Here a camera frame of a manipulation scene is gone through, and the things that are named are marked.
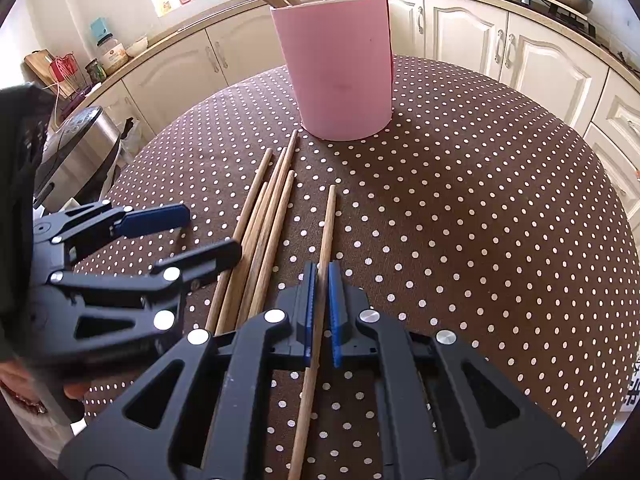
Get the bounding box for purple holder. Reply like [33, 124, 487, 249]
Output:
[60, 87, 91, 116]

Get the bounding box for long wooden chopstick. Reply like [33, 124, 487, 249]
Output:
[214, 181, 268, 336]
[247, 170, 297, 320]
[222, 147, 290, 335]
[205, 147, 274, 333]
[235, 130, 300, 328]
[286, 185, 337, 480]

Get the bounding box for large glass jar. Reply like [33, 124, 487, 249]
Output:
[96, 34, 129, 75]

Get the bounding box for pink cup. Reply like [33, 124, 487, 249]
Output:
[270, 0, 395, 142]

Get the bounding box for red whisk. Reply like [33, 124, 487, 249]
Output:
[47, 52, 81, 86]

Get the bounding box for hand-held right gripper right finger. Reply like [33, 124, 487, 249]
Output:
[328, 261, 589, 480]

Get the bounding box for wooden cutting board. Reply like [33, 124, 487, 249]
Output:
[24, 49, 58, 86]

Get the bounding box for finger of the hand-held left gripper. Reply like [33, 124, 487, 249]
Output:
[32, 199, 192, 264]
[29, 238, 244, 362]

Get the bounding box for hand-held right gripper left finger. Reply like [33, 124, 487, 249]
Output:
[57, 261, 318, 480]

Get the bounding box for black gas stove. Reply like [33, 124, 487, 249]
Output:
[457, 0, 598, 38]

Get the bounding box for silver rice cooker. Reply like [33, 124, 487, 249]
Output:
[35, 106, 123, 206]

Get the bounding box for cream lower cabinets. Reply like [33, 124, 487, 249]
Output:
[50, 0, 640, 221]

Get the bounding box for person's left hand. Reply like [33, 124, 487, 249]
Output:
[62, 380, 93, 401]

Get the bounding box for round polka-dot table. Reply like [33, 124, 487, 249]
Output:
[75, 55, 636, 480]

